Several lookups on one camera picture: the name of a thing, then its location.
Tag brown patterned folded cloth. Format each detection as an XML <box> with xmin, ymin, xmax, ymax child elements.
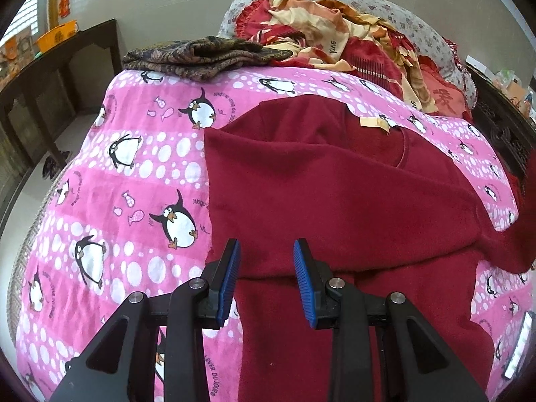
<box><xmin>121</xmin><ymin>37</ymin><xmax>294</xmax><ymax>82</ymax></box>

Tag dark wooden table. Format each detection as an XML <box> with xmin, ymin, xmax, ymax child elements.
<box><xmin>0</xmin><ymin>19</ymin><xmax>123</xmax><ymax>185</ymax></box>

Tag red and orange floral quilt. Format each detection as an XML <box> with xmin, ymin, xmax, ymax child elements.
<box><xmin>234</xmin><ymin>0</ymin><xmax>476</xmax><ymax>116</ymax></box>

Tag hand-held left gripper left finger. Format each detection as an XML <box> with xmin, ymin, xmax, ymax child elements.
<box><xmin>49</xmin><ymin>239</ymin><xmax>241</xmax><ymax>402</ymax></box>

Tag grey floral pillow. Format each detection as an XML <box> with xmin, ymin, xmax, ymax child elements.
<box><xmin>218</xmin><ymin>0</ymin><xmax>478</xmax><ymax>105</ymax></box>

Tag pink penguin print blanket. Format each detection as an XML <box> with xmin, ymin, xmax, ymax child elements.
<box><xmin>16</xmin><ymin>67</ymin><xmax>530</xmax><ymax>402</ymax></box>

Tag dark slippers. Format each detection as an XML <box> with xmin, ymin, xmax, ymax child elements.
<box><xmin>42</xmin><ymin>151</ymin><xmax>70</xmax><ymax>181</ymax></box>

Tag dark carved wooden headboard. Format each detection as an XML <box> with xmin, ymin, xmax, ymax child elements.
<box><xmin>463</xmin><ymin>61</ymin><xmax>536</xmax><ymax>185</ymax></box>

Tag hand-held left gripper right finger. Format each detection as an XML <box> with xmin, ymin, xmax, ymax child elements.
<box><xmin>293</xmin><ymin>239</ymin><xmax>488</xmax><ymax>402</ymax></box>

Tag dark red sweater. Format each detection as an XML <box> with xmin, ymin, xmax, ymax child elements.
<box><xmin>204</xmin><ymin>94</ymin><xmax>536</xmax><ymax>402</ymax></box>

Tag cluttered bedside packages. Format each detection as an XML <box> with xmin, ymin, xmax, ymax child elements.
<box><xmin>494</xmin><ymin>69</ymin><xmax>536</xmax><ymax>120</ymax></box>

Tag red embroidered cushion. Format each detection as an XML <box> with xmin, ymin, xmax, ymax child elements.
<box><xmin>419</xmin><ymin>56</ymin><xmax>475</xmax><ymax>118</ymax></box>

